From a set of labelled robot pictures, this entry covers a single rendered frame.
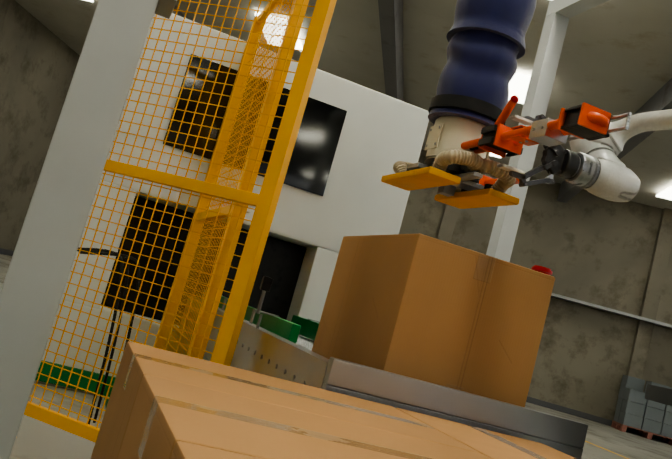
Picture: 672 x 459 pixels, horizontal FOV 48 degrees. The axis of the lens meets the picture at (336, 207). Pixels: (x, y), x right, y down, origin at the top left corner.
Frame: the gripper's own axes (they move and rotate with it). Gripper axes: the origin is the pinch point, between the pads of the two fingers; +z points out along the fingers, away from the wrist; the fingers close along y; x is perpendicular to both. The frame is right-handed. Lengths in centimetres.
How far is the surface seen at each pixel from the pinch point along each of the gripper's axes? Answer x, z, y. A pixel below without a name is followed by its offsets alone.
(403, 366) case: -5, 16, 63
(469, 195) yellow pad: 19.9, -2.8, 12.9
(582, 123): -38.2, 5.6, 2.4
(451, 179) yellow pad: 9.0, 9.2, 12.8
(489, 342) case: -6, -5, 52
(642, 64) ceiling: 610, -501, -353
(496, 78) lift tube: 15.8, 0.3, -21.2
